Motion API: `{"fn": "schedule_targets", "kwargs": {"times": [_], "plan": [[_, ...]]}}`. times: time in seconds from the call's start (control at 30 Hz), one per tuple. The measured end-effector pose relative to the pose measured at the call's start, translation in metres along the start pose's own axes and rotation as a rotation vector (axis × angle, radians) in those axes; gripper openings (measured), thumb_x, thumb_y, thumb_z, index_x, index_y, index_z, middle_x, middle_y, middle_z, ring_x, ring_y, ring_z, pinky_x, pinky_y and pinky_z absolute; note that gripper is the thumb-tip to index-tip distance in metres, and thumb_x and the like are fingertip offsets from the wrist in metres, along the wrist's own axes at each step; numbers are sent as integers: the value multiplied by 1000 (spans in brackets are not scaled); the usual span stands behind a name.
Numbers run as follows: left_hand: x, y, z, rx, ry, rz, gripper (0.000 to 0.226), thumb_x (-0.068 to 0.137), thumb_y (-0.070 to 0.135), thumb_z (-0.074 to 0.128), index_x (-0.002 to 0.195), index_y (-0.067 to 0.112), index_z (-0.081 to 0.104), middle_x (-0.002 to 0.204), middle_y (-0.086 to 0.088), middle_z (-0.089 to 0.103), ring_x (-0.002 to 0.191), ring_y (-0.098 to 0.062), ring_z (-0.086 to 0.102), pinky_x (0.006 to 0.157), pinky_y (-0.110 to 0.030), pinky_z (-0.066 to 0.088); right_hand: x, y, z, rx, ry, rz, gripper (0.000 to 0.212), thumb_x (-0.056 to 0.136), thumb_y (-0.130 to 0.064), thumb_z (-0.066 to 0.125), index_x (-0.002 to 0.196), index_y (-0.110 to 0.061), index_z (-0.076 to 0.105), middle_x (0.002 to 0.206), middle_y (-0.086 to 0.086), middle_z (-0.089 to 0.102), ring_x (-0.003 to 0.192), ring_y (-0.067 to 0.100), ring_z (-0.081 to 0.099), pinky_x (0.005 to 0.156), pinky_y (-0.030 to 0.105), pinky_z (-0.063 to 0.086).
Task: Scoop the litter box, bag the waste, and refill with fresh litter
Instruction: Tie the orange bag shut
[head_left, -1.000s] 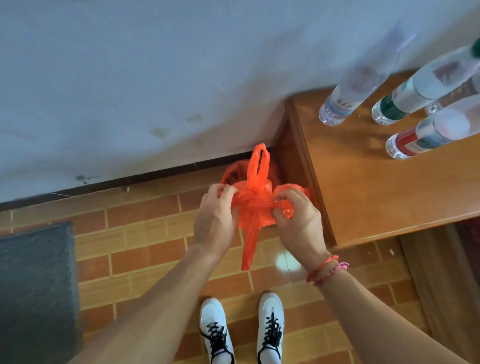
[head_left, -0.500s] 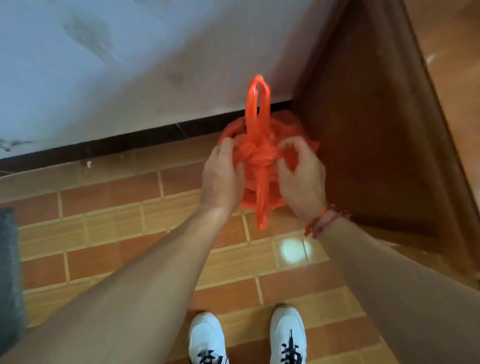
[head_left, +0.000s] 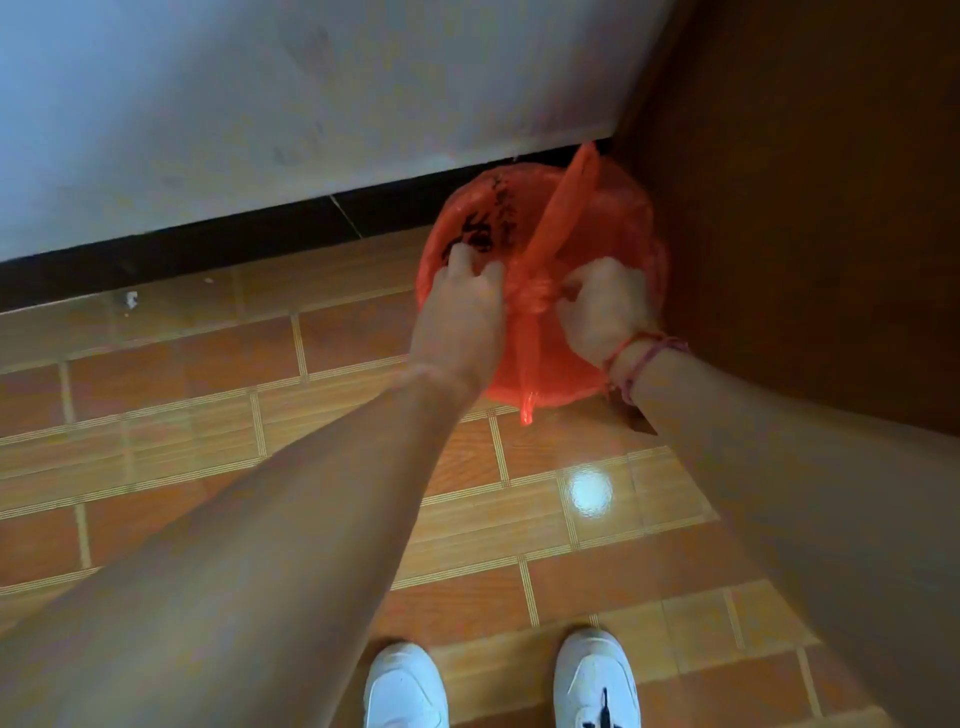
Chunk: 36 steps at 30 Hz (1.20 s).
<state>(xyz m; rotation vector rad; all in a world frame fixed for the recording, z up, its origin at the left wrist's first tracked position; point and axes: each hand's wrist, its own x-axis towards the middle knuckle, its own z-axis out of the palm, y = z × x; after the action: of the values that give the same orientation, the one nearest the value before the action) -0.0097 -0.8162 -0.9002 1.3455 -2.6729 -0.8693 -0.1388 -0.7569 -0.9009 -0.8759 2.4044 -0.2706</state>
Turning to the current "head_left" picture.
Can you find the person's white left sneaker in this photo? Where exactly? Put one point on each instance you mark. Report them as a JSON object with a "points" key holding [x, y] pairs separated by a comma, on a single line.
{"points": [[405, 690]]}

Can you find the red plastic trash bin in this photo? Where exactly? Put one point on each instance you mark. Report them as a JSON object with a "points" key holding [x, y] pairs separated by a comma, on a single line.
{"points": [[637, 217]]}

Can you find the person's left forearm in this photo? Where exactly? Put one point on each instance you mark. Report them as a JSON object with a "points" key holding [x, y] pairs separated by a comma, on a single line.
{"points": [[225, 585]]}

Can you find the brown wooden nightstand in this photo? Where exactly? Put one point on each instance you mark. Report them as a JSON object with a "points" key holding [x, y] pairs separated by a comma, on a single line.
{"points": [[787, 187]]}

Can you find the person's right hand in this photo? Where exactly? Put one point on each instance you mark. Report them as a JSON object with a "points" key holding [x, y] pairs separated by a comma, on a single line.
{"points": [[611, 307]]}

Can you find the person's right forearm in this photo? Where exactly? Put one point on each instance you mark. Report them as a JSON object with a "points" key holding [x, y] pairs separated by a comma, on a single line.
{"points": [[810, 510]]}

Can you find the small white paper scrap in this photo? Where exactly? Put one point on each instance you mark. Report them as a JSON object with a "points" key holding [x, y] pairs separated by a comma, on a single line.
{"points": [[131, 298]]}

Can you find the orange plastic bag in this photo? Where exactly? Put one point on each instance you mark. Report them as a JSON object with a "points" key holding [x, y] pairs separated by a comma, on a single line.
{"points": [[559, 217]]}

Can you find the person's left hand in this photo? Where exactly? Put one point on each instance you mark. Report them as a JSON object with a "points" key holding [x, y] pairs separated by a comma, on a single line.
{"points": [[461, 322]]}

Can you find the person's white sneaker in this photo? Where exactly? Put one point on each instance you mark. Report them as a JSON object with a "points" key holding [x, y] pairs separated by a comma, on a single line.
{"points": [[405, 690], [596, 675]]}

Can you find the person's white right sneaker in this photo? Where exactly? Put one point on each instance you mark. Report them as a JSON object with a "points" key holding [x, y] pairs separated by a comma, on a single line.
{"points": [[596, 675]]}

